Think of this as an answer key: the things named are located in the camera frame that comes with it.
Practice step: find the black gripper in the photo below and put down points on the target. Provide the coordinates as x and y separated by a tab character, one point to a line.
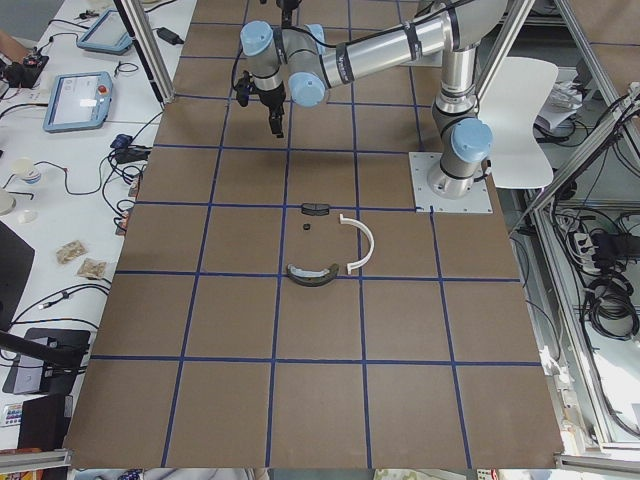
270	100

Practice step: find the person hand at desk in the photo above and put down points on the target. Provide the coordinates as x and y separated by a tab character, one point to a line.
11	48

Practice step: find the black brake pad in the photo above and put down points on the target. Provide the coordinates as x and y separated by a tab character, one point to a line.
315	209

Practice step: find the white curved plastic clip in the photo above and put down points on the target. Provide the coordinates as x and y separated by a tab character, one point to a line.
367	240

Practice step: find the black power adapter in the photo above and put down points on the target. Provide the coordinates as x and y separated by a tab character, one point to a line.
169	36

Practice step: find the blue checkered pouch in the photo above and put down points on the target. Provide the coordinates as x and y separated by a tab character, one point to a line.
121	141

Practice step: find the green curved brake shoe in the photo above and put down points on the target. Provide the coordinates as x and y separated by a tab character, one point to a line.
311	278

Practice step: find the far blue teach pendant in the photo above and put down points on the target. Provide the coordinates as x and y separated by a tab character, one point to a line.
107	34

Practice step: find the blue teach pendant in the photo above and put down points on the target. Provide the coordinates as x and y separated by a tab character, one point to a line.
79	101
107	34

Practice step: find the near blue teach pendant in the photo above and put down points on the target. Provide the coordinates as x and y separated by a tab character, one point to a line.
79	101

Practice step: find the brown packet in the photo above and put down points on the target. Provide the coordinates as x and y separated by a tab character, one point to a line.
70	251
92	269

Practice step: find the white plastic chair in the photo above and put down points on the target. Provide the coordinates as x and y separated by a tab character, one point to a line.
510	106

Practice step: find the white paper cup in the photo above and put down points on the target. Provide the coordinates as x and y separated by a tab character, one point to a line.
26	170

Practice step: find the black monitor stand base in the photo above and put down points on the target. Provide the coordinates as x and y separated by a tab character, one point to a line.
47	360

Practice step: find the aluminium frame post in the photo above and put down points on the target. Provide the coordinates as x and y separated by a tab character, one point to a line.
140	31

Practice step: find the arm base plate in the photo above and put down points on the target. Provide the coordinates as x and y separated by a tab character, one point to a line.
434	192

